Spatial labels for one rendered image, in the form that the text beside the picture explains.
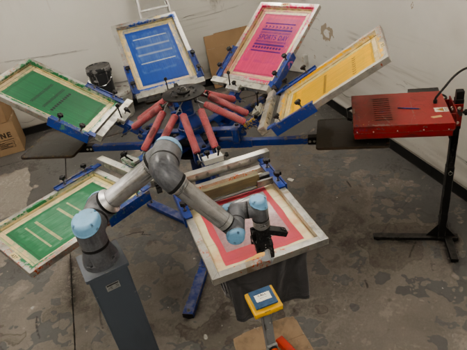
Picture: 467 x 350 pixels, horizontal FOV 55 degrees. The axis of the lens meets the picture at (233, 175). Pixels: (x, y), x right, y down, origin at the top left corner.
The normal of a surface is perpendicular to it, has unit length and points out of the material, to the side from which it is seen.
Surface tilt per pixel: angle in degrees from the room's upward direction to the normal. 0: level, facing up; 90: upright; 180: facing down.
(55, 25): 90
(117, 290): 90
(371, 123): 0
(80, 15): 90
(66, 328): 0
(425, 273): 0
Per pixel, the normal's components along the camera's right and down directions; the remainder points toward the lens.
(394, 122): -0.15, -0.83
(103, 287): 0.49, 0.41
